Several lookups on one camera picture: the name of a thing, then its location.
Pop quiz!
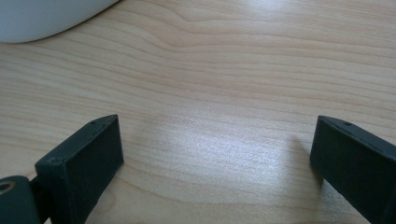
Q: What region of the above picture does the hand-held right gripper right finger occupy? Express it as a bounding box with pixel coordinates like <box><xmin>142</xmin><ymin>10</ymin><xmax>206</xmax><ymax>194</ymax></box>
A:
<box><xmin>309</xmin><ymin>115</ymin><xmax>396</xmax><ymax>224</ymax></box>

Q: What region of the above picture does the white and grey rice cooker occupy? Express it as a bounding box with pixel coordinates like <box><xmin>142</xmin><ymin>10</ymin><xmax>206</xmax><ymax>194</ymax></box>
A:
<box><xmin>0</xmin><ymin>0</ymin><xmax>120</xmax><ymax>44</ymax></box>

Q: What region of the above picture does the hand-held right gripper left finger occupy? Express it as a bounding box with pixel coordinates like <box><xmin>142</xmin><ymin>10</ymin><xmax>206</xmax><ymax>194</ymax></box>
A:
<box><xmin>29</xmin><ymin>114</ymin><xmax>125</xmax><ymax>224</ymax></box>

